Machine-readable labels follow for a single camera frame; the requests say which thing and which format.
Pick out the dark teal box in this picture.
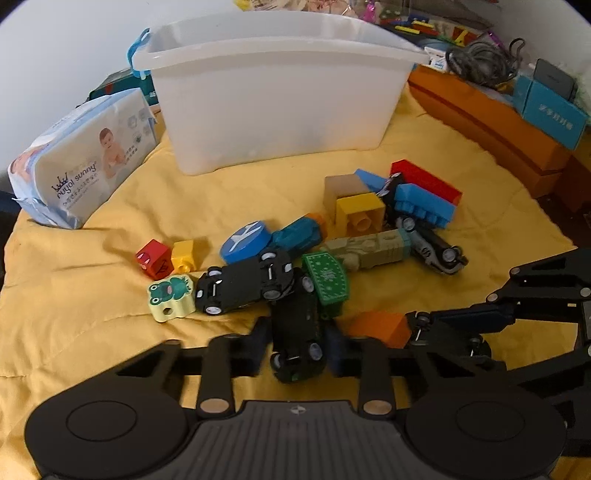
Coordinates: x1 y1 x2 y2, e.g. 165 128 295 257
88 68 160 112

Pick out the grey green toy vehicle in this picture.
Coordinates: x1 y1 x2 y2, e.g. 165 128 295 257
322 228 413 274

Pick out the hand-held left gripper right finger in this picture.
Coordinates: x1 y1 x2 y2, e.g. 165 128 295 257
325 320 509 417

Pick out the clear plastic storage bin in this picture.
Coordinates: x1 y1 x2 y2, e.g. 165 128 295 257
127 9 431 177

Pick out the orange toy block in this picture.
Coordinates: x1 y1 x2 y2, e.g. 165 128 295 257
347 311 413 350

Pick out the orange wooden cabinet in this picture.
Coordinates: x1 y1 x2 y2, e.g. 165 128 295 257
407 64 575 200

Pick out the yellow blanket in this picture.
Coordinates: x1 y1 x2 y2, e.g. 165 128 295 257
0 83 580 480

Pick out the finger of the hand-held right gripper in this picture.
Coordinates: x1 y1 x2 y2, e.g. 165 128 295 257
430 247 591 334
480 342 591 408

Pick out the small yellow block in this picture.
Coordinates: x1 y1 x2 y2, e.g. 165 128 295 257
171 240 200 273

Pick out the small blue block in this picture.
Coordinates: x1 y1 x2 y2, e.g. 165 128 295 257
355 168 393 193

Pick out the tan cube block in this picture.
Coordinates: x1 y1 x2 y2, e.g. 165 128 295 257
323 174 370 217

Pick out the colourful wooden toy set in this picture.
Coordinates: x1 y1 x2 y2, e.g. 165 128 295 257
383 13 490 48

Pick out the light blue cardboard box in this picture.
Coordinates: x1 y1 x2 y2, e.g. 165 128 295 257
513 74 591 151

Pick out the grey cable bundle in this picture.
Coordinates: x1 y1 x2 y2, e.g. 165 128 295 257
444 39 527 87

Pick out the blue long brick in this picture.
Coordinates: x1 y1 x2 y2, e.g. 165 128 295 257
392 183 454 230

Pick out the green curved block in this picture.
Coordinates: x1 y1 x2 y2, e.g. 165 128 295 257
302 251 352 306

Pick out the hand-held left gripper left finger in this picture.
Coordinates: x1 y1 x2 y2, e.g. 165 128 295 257
115 316 274 418

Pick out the frog print block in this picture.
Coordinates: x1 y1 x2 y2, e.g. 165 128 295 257
148 274 195 324

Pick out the large yellow block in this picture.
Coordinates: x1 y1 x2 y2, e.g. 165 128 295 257
335 193 387 239

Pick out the dark grey box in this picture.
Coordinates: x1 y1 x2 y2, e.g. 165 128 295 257
532 58 579 101

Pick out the teal toy car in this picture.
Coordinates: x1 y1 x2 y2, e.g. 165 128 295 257
271 215 323 253

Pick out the blue round disc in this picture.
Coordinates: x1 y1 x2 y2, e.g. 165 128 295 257
220 220 273 265

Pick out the red cube block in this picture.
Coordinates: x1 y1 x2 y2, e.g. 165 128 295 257
135 239 171 280

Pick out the baby wipes pack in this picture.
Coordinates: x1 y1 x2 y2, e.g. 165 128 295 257
9 88 158 230

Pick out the dark green toy car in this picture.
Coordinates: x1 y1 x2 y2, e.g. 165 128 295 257
269 267 325 385

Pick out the red long brick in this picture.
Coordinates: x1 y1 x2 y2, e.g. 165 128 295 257
390 159 463 207

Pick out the black silver toy car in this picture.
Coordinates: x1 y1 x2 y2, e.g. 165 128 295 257
396 216 469 278

